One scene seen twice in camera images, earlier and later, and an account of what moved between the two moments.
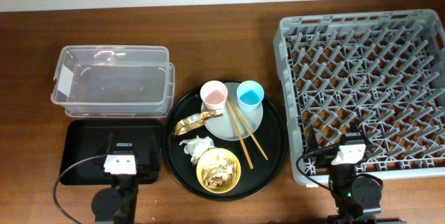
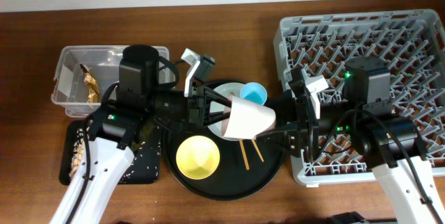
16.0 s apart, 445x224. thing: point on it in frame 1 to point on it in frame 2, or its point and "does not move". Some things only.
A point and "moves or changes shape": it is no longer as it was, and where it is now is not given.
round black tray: (272, 132) does not move
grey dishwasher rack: (383, 72) does not move
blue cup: (249, 95) does not move
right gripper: (325, 158) to (304, 125)
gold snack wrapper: (194, 121) moves or changes shape
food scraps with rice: (220, 173) to (145, 164)
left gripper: (153, 158) to (199, 108)
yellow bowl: (218, 170) to (197, 157)
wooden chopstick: (247, 127) to (257, 149)
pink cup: (213, 94) moves or changes shape
